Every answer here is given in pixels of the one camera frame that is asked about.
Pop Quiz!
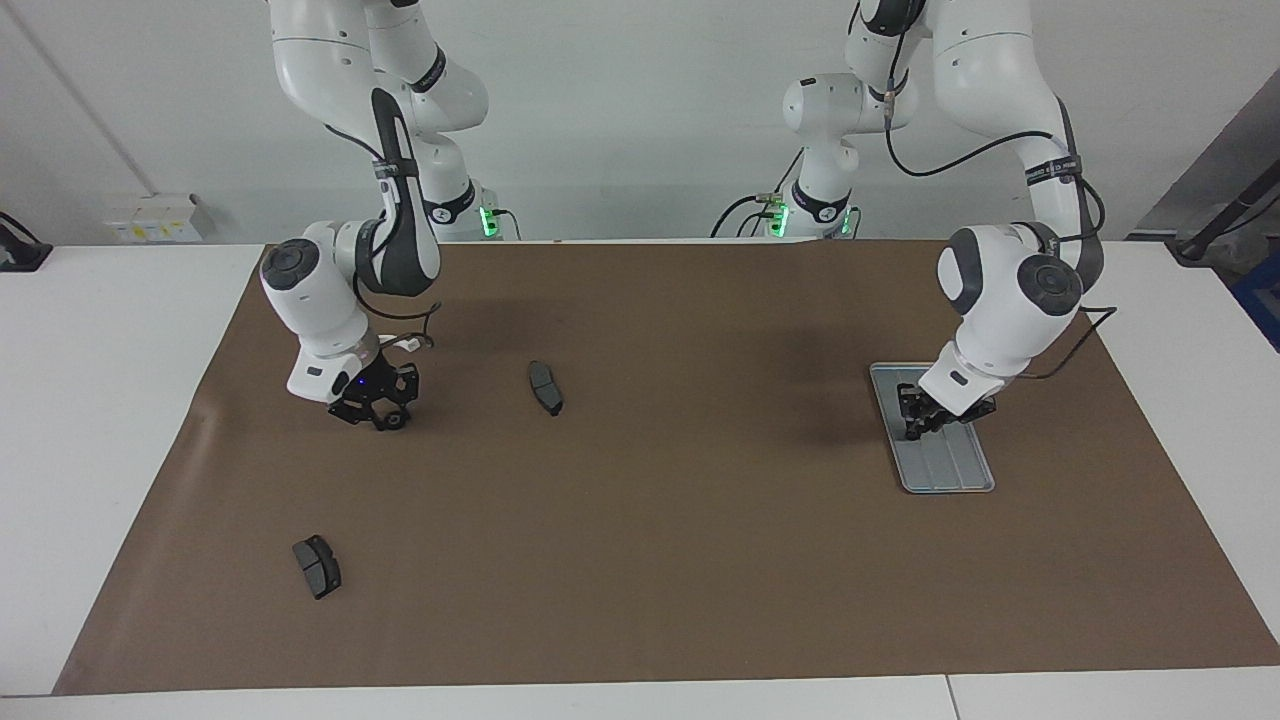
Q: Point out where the silver metal tray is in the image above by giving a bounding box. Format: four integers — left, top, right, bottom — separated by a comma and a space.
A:
868, 362, 997, 495

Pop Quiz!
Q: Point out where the grey brake pad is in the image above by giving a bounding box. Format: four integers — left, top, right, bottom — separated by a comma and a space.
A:
292, 535, 343, 601
527, 360, 565, 418

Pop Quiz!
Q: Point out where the brown table mat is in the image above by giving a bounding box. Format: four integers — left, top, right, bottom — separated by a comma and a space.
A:
52, 238, 1280, 697

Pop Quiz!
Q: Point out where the black stand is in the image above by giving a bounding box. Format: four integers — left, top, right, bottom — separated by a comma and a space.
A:
1175, 165, 1280, 266

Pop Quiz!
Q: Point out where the blue crate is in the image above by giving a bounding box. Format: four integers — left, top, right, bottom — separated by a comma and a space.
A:
1232, 250, 1280, 353

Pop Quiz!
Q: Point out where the black table clamp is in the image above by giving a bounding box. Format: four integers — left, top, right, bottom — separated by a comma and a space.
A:
0, 212, 53, 273

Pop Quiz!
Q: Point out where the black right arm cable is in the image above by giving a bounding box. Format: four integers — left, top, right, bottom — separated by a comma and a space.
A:
355, 130, 443, 351

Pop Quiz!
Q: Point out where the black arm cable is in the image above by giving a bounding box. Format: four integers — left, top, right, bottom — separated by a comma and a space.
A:
880, 30, 1119, 381
355, 130, 443, 351

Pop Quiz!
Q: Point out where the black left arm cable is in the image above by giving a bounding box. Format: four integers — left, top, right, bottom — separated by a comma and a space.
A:
880, 30, 1119, 381

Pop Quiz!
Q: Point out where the black base power cable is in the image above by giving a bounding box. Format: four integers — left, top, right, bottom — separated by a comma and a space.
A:
710, 150, 806, 239

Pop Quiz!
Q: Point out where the white wall socket box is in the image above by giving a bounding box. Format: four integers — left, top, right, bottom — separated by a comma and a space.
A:
103, 193, 216, 244

